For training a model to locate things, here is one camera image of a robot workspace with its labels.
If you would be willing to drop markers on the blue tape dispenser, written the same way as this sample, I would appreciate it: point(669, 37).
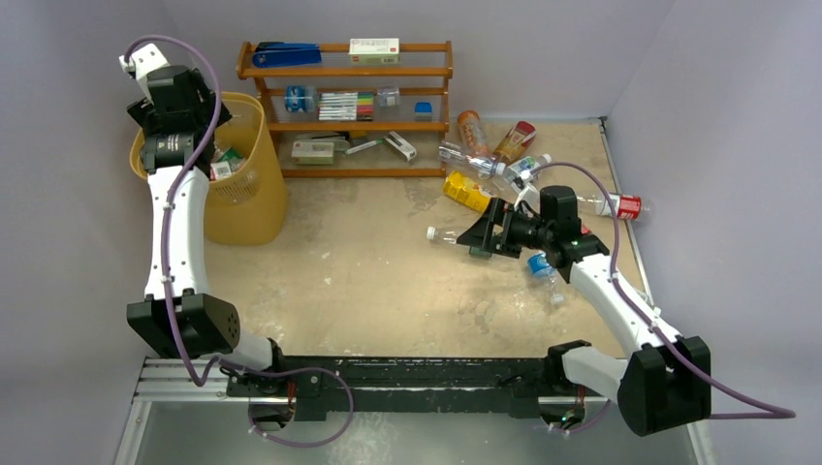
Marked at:
point(300, 99)

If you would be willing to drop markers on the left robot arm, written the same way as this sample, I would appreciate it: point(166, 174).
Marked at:
point(178, 317)

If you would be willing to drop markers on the blue stapler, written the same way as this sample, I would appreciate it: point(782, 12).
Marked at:
point(282, 54)

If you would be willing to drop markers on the red label bottle by wall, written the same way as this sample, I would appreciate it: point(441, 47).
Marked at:
point(623, 207)

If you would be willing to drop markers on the blue green label white-cap bottle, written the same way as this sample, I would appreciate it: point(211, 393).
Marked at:
point(522, 173)

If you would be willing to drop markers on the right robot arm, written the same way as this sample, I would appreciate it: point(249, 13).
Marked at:
point(656, 386)

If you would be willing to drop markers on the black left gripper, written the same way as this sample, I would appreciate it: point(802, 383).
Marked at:
point(211, 109)

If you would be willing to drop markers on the clear bottle white logo cap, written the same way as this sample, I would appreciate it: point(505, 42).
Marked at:
point(464, 159)

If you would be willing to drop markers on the marker pen set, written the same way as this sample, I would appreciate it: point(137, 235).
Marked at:
point(346, 106)

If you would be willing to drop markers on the dark green label bottle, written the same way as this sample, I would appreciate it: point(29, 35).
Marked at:
point(449, 236)

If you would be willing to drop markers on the blue eraser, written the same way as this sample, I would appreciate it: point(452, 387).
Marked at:
point(423, 111)

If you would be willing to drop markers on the yellow juice bottle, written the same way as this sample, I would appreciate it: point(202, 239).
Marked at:
point(465, 191)

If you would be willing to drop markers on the white stapler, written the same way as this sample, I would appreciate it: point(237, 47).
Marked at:
point(401, 145)

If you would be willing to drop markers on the red gold label bottle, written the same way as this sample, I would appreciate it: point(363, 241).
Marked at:
point(514, 144)

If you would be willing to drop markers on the blue label clear bottle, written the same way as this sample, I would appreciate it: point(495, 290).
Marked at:
point(547, 278)

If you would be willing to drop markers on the green white label bottle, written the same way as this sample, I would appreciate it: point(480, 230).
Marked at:
point(230, 156)

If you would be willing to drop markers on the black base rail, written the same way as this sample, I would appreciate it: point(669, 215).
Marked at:
point(309, 388)

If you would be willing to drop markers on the wooden shelf rack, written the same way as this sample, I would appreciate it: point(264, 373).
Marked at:
point(423, 74)

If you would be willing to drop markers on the white red box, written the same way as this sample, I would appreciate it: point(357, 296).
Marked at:
point(374, 51)

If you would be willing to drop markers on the yellow plastic bin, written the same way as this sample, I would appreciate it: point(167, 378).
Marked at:
point(246, 209)

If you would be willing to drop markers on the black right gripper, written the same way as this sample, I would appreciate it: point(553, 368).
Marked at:
point(499, 228)

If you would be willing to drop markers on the orange label bottle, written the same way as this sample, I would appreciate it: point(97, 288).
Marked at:
point(472, 134)

